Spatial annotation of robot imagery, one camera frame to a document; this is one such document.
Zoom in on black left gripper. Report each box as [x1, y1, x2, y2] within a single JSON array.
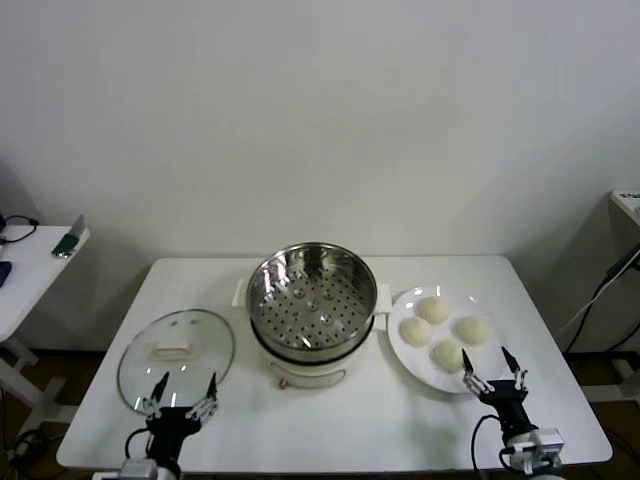
[[133, 371, 222, 467]]

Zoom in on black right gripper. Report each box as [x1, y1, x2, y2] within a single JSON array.
[[460, 346, 532, 438]]

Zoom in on glass lid with cream handle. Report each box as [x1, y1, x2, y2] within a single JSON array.
[[117, 308, 236, 414]]

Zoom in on white steamed baozi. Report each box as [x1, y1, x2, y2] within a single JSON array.
[[399, 316, 434, 347], [431, 339, 469, 374], [453, 315, 492, 346], [416, 296, 451, 325]]

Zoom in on perforated steel steamer basket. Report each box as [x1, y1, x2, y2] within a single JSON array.
[[233, 242, 392, 352]]

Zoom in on white round plate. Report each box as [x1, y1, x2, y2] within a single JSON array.
[[386, 285, 510, 396]]

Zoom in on cream electric pot base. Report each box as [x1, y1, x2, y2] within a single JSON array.
[[232, 287, 392, 391]]

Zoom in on black plug adapter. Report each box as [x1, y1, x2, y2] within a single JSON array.
[[606, 247, 640, 281]]

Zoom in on white side table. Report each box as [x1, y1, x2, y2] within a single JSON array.
[[0, 223, 91, 436]]

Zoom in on green and grey small tool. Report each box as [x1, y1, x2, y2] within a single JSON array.
[[51, 214, 91, 259]]

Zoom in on white cabinet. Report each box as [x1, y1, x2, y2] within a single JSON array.
[[608, 187, 640, 236]]

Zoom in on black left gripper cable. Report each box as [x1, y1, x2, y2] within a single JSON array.
[[123, 428, 152, 464]]

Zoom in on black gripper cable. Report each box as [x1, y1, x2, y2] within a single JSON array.
[[123, 428, 152, 464], [471, 413, 506, 474]]

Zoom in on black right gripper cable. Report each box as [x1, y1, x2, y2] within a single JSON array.
[[471, 413, 506, 474]]

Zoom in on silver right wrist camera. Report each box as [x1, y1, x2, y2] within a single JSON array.
[[530, 426, 566, 459]]

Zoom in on black floor cable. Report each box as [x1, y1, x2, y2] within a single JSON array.
[[568, 294, 640, 354]]

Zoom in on white base frame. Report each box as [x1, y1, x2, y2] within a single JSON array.
[[567, 349, 640, 402]]

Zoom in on white power cable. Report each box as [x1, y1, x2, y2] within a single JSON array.
[[555, 259, 640, 339]]

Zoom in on floor cable bundle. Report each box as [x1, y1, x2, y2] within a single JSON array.
[[0, 427, 52, 472]]

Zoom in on thin black cable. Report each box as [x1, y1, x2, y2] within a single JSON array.
[[0, 213, 40, 246]]

